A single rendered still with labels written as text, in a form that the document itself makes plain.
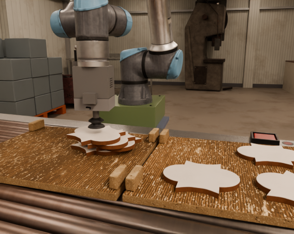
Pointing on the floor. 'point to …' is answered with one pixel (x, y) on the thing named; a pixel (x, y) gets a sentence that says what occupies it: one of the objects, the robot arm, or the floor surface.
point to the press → (212, 30)
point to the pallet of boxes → (25, 78)
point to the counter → (293, 78)
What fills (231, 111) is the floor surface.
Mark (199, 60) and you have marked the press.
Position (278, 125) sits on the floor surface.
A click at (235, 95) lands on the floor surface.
